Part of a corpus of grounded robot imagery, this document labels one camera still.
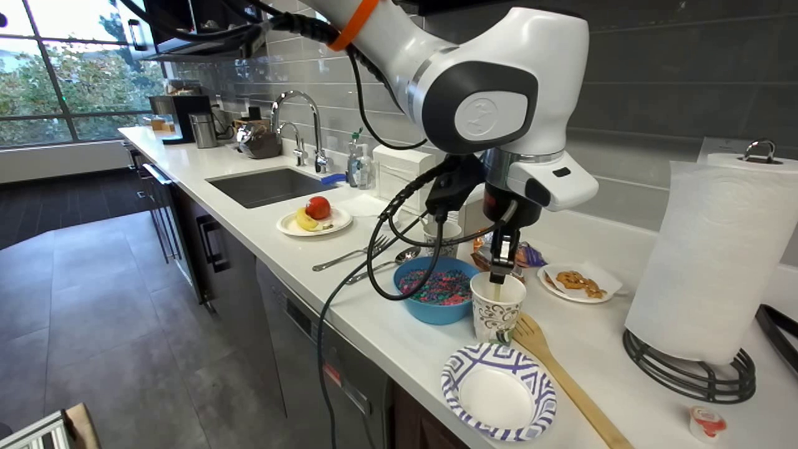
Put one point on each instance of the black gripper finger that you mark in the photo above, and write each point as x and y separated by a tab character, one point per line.
513	250
497	254

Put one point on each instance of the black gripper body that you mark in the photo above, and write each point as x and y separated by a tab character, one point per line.
513	208

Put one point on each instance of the swirl patterned paper coffee cup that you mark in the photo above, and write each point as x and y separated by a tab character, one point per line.
497	321

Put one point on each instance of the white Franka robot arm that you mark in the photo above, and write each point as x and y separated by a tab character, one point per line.
500	59

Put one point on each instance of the metal spoon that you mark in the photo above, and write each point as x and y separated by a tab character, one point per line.
377	269

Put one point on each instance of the small red creamer cup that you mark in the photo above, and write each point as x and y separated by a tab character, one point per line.
710	425

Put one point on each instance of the black coffee machine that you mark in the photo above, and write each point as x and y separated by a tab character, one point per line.
187	109

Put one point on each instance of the orange snack bag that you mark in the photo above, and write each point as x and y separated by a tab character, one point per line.
479	254

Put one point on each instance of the blue snack bag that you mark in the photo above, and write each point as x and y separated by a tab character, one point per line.
529	254

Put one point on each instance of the colourful candy pieces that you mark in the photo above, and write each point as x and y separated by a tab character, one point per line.
441	290

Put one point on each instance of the brown pretzels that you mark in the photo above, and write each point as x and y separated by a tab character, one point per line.
576	284

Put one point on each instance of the blue plastic bowl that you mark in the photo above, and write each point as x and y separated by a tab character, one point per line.
433	314

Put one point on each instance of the white plate with pretzels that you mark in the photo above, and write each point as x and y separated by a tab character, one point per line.
611	279

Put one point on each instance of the blue patterned paper plate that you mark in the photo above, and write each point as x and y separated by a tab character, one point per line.
500	395

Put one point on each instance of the metal fork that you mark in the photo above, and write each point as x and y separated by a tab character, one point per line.
345	255

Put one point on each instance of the wooden slotted spatula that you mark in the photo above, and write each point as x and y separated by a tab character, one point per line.
575	391

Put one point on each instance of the clear soap pump bottle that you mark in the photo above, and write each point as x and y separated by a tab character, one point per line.
361	166

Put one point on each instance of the white fruit plate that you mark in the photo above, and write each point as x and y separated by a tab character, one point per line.
332	225

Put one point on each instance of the blue sponge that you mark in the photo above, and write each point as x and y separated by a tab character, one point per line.
332	181

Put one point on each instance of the red apple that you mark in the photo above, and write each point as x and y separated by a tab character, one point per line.
318	208

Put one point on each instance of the yellow banana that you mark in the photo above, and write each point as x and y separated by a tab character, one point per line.
306	223

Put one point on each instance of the white paper towel roll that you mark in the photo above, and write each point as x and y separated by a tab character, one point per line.
715	258

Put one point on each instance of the chrome kitchen faucet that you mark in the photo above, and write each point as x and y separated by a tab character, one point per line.
318	138

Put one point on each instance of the stainless dishwasher front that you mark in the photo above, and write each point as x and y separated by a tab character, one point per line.
291	351

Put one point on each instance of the dark kitchen sink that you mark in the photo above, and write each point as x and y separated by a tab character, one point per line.
271	189

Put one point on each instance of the dark utensil caddy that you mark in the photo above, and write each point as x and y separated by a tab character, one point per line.
262	140

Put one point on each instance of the black countertop object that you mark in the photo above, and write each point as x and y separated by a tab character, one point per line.
777	334

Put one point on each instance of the dark lower cabinet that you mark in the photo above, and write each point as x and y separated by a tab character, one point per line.
191	241

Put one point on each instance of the wooden framed stand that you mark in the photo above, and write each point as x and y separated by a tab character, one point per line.
78	425

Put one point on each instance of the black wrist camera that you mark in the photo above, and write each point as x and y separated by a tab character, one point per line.
452	183

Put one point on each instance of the dark wall shelf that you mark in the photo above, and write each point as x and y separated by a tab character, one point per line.
200	28

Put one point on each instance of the window with dark frame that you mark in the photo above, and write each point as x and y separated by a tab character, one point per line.
84	83

